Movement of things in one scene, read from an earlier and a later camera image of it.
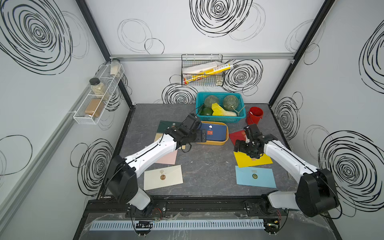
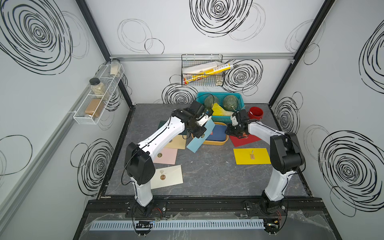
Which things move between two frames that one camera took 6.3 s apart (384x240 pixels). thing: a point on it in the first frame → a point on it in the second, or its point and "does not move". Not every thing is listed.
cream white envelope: (163, 177) does not move
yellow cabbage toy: (218, 111) does not move
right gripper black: (240, 148) → (229, 131)
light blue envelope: (255, 176) → (196, 142)
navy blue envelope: (214, 132) does not move
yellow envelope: (244, 160) does not move
